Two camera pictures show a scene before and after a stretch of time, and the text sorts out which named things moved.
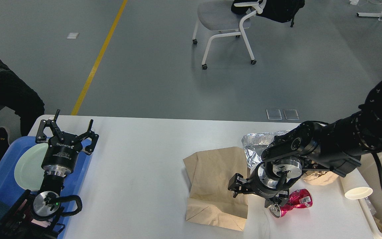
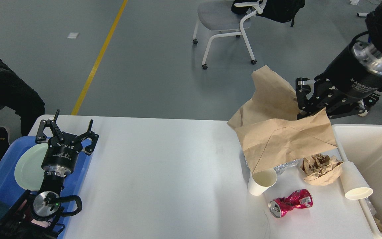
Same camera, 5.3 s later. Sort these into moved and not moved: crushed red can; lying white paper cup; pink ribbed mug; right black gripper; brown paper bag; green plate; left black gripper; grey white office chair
Moved: brown paper bag; right black gripper
Not moved: green plate; lying white paper cup; crushed red can; pink ribbed mug; left black gripper; grey white office chair
